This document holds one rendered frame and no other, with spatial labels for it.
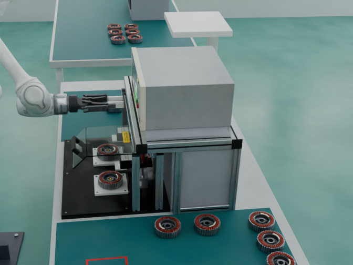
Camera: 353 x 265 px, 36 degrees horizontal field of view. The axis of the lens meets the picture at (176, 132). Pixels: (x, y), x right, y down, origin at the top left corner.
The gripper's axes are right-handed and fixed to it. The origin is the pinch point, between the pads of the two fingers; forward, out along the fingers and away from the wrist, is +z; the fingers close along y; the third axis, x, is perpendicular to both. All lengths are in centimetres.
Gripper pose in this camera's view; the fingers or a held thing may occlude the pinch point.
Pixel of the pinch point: (115, 102)
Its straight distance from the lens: 238.7
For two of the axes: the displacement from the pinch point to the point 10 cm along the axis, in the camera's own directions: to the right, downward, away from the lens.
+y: 1.5, 5.0, -8.5
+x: 0.4, -8.7, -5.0
